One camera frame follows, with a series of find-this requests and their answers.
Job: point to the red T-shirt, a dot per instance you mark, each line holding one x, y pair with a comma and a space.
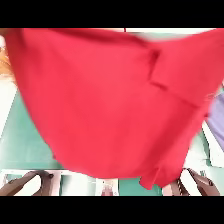
110, 100

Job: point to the purple garment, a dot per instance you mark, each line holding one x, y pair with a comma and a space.
217, 116

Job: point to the orange garment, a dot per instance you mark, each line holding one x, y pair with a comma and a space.
6, 65

